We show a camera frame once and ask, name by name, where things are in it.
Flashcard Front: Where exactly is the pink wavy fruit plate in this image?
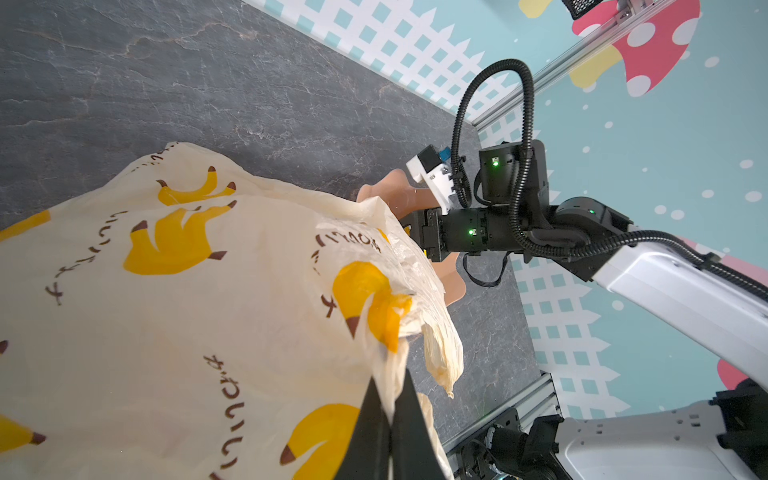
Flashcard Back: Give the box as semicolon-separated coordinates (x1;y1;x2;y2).
356;169;467;306

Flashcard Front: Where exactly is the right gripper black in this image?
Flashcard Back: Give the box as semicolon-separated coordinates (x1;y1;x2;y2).
410;208;459;262

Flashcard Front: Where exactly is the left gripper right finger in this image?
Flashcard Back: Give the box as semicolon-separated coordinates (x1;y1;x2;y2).
391;370;445;480

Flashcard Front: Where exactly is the black wire mesh basket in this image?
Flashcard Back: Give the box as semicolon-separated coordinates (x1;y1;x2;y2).
562;0;603;21

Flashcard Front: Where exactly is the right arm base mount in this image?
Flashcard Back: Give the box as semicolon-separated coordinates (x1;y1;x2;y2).
460;415;570;480

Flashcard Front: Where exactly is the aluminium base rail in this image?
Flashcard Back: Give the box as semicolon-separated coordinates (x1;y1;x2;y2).
442;372;560;479

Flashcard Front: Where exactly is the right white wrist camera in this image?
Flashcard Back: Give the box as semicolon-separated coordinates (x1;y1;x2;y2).
406;144;457;215

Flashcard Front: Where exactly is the banana print plastic bag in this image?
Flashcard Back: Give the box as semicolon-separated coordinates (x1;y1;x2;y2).
1;142;464;479

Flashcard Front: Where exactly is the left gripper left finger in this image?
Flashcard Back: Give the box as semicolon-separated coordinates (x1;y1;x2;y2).
335;379;391;480

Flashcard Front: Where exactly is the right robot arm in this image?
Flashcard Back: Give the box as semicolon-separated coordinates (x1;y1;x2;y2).
402;59;767;479

